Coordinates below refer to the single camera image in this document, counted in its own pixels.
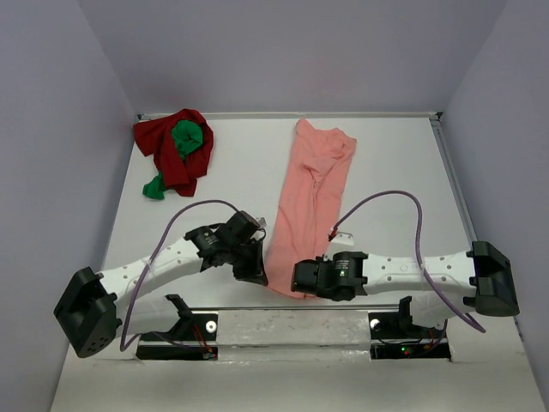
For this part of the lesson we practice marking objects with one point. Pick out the pink t shirt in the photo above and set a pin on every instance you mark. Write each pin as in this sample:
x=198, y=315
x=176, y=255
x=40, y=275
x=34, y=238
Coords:
x=310, y=201

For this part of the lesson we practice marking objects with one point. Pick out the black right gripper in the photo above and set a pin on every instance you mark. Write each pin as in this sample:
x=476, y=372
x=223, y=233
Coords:
x=321, y=259

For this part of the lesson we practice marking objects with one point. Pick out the dark red t shirt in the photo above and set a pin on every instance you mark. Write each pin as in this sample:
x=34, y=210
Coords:
x=176, y=150

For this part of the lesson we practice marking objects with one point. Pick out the green t shirt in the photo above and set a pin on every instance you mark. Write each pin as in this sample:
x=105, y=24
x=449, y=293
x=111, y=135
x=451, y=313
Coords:
x=180, y=141

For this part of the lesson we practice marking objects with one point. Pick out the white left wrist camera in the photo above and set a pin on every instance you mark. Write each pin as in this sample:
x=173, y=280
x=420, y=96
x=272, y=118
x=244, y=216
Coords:
x=261, y=221

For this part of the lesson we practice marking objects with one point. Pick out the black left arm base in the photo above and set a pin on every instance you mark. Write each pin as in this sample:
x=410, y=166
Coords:
x=196, y=343

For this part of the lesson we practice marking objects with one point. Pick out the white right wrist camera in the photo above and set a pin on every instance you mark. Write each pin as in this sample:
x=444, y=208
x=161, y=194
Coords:
x=341, y=242

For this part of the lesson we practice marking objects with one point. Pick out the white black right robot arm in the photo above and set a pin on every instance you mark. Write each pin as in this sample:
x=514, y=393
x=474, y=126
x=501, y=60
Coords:
x=479, y=281

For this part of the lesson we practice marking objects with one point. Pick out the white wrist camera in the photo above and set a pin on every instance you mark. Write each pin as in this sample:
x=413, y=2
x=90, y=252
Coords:
x=341, y=242
x=261, y=221

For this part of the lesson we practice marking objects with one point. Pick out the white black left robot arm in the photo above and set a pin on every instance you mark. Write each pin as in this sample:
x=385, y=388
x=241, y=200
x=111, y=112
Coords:
x=98, y=308

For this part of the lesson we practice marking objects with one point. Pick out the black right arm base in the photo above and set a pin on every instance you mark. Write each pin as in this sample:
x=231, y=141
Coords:
x=394, y=340

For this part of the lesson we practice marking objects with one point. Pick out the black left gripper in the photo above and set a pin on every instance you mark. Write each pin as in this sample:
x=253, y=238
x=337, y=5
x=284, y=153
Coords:
x=254, y=273

